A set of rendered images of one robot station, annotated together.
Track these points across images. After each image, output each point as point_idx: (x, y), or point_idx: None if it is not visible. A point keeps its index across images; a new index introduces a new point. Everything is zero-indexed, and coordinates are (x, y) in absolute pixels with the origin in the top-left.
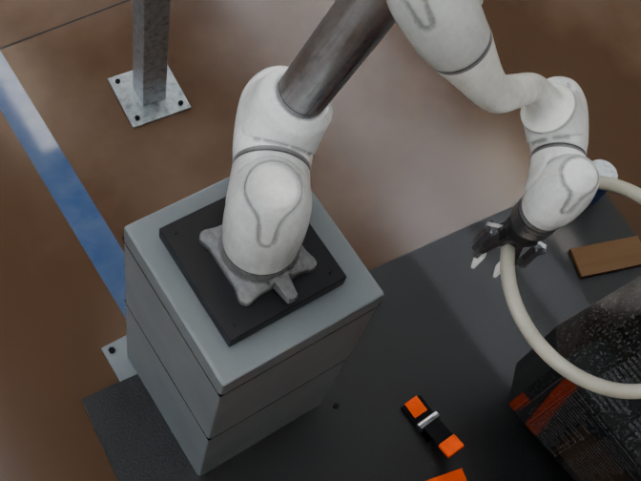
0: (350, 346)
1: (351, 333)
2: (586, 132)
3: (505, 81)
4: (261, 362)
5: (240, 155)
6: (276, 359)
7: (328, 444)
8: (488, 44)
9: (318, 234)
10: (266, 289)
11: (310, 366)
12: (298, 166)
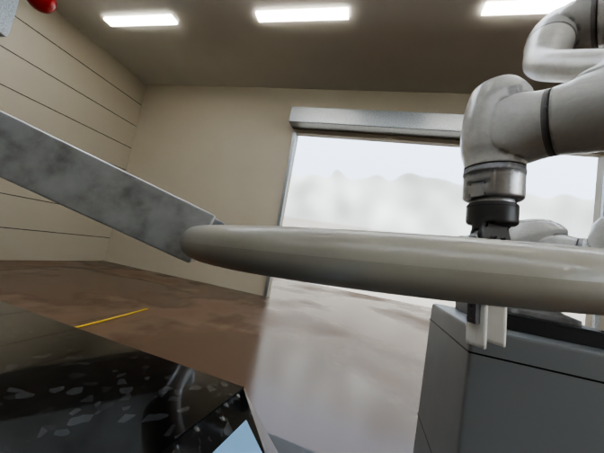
0: (453, 449)
1: (456, 388)
2: (590, 73)
3: (535, 47)
4: (439, 306)
5: None
6: (439, 312)
7: None
8: (537, 29)
9: (550, 339)
10: None
11: (441, 408)
12: (564, 235)
